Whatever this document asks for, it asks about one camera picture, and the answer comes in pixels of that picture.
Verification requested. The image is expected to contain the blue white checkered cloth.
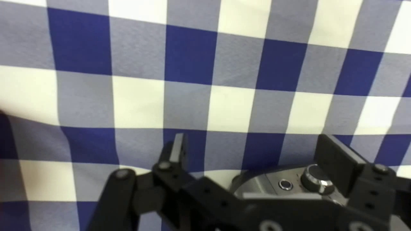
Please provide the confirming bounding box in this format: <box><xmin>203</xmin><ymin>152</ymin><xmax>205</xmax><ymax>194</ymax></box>
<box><xmin>0</xmin><ymin>0</ymin><xmax>411</xmax><ymax>231</ymax></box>

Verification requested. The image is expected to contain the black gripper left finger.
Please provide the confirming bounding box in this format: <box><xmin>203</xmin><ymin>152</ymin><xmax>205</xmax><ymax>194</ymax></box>
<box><xmin>152</xmin><ymin>134</ymin><xmax>189</xmax><ymax>189</ymax></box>

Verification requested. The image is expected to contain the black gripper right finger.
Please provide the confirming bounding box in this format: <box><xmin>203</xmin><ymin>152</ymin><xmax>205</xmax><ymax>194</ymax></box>
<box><xmin>315</xmin><ymin>135</ymin><xmax>396</xmax><ymax>206</ymax></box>

